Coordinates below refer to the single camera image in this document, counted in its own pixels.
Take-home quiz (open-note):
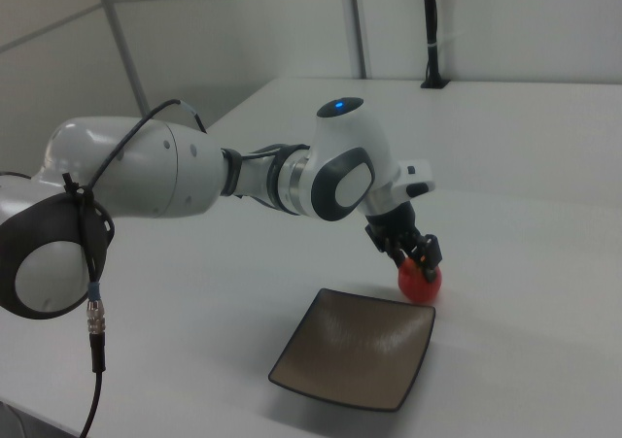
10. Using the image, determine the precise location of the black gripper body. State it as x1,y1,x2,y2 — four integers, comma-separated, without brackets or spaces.
363,200,421,254

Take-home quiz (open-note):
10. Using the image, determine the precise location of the square brown ceramic plate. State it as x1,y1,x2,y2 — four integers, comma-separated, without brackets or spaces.
267,286,437,414

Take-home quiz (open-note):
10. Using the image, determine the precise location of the gray partition post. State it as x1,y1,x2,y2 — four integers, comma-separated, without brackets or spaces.
90,0,151,116
345,0,374,79

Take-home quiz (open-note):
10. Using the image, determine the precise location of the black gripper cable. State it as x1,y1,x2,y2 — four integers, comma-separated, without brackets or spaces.
60,98,211,438

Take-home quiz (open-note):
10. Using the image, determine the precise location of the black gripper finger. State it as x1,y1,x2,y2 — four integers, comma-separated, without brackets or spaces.
410,233,444,284
378,242,408,269

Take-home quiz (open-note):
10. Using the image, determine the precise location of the red apple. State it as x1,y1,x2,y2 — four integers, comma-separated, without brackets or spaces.
397,256,444,305

